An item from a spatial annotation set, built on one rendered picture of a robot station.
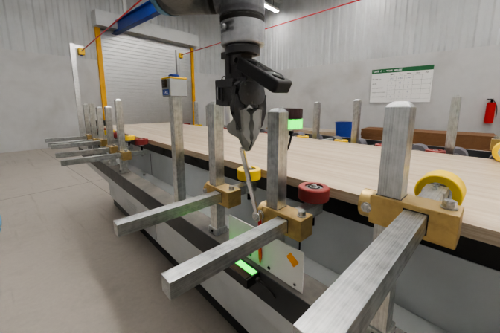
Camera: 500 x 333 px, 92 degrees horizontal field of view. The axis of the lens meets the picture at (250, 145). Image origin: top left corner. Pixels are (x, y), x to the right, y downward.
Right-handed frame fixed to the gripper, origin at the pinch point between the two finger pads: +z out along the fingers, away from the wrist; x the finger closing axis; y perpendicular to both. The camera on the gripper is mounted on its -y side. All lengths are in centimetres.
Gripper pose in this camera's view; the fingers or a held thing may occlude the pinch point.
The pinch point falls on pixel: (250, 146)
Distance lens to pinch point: 51.1
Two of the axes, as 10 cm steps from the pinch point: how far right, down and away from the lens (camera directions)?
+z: 0.0, 9.9, 1.7
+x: -7.3, 1.2, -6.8
